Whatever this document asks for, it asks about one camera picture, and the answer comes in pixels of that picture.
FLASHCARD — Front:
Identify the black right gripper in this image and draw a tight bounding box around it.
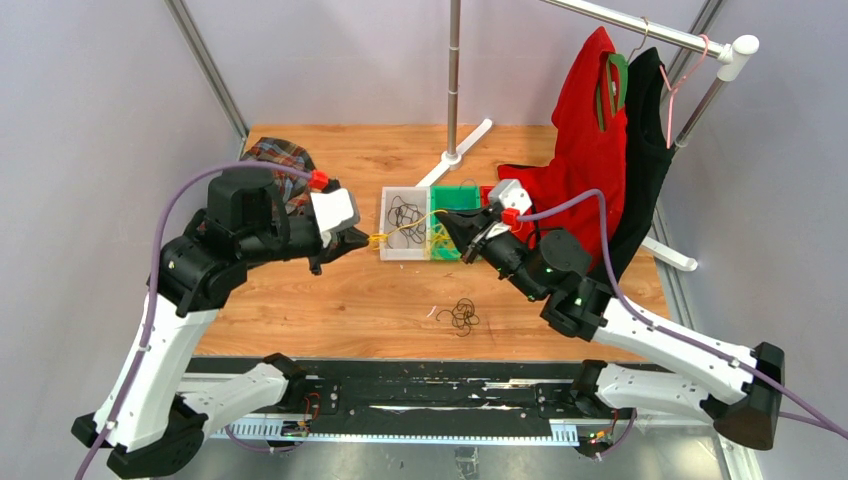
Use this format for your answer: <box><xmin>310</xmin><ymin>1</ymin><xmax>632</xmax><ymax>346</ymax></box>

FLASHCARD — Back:
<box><xmin>435</xmin><ymin>205</ymin><xmax>544</xmax><ymax>303</ymax></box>

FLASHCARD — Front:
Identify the brown cable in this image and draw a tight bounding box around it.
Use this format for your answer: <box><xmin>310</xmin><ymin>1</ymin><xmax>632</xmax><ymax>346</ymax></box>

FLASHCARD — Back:
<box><xmin>385</xmin><ymin>198</ymin><xmax>431</xmax><ymax>250</ymax></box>
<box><xmin>435</xmin><ymin>298</ymin><xmax>482</xmax><ymax>338</ymax></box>

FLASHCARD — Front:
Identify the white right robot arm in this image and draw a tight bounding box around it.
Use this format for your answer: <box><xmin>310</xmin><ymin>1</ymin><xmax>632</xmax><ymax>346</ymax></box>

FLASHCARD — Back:
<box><xmin>436</xmin><ymin>206</ymin><xmax>785</xmax><ymax>451</ymax></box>

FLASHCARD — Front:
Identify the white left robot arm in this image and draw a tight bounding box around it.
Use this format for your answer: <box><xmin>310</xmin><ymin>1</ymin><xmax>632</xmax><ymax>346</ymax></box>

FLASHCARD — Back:
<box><xmin>72</xmin><ymin>161</ymin><xmax>368</xmax><ymax>479</ymax></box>

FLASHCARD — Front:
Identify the green plastic bin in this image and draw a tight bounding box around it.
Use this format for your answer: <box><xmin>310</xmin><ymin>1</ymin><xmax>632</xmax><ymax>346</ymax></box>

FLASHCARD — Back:
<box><xmin>429</xmin><ymin>184</ymin><xmax>481</xmax><ymax>261</ymax></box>

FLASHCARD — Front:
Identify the red plastic bin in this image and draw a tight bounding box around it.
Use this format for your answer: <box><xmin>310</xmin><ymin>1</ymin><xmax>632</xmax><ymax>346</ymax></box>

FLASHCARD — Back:
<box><xmin>478</xmin><ymin>186</ymin><xmax>494</xmax><ymax>208</ymax></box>

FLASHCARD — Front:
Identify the white plastic bin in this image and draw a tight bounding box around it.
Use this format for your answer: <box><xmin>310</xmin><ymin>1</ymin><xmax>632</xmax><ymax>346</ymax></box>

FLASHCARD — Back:
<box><xmin>379</xmin><ymin>186</ymin><xmax>430</xmax><ymax>261</ymax></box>

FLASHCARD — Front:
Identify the plaid shirt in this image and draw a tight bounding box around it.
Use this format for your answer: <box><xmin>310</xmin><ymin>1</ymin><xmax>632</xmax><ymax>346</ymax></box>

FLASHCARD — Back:
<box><xmin>198</xmin><ymin>137</ymin><xmax>319</xmax><ymax>233</ymax></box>

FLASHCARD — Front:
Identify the red sweater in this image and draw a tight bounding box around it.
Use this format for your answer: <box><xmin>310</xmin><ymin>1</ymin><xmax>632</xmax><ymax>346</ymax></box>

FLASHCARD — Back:
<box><xmin>497</xmin><ymin>27</ymin><xmax>627</xmax><ymax>237</ymax></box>

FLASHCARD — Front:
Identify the black garment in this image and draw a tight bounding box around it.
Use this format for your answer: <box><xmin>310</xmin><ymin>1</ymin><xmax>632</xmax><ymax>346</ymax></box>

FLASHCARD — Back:
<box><xmin>607</xmin><ymin>47</ymin><xmax>674</xmax><ymax>280</ymax></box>

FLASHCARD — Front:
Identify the green hanger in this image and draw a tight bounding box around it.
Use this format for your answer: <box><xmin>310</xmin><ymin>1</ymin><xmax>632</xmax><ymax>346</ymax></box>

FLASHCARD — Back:
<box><xmin>595</xmin><ymin>52</ymin><xmax>628</xmax><ymax>132</ymax></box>

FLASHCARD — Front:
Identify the pink hanger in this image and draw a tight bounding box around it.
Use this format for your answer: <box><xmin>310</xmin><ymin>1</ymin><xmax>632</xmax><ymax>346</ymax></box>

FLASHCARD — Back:
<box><xmin>660</xmin><ymin>33</ymin><xmax>710</xmax><ymax>150</ymax></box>

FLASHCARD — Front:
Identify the silver clothes rack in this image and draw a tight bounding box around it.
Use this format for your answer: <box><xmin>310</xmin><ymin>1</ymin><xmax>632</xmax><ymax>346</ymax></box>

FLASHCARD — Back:
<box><xmin>415</xmin><ymin>0</ymin><xmax>761</xmax><ymax>273</ymax></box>

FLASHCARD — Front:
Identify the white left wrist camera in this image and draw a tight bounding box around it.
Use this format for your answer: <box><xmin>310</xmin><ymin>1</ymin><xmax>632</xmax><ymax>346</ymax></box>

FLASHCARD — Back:
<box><xmin>310</xmin><ymin>188</ymin><xmax>361</xmax><ymax>247</ymax></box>

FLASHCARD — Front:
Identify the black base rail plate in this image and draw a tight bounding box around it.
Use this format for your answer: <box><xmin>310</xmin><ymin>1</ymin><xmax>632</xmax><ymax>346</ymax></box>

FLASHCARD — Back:
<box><xmin>192</xmin><ymin>357</ymin><xmax>637</xmax><ymax>439</ymax></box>

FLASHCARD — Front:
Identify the aluminium frame rail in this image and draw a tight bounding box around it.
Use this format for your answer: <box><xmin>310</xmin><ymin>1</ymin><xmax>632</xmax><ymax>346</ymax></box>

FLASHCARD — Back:
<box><xmin>119</xmin><ymin>377</ymin><xmax>763</xmax><ymax>480</ymax></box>

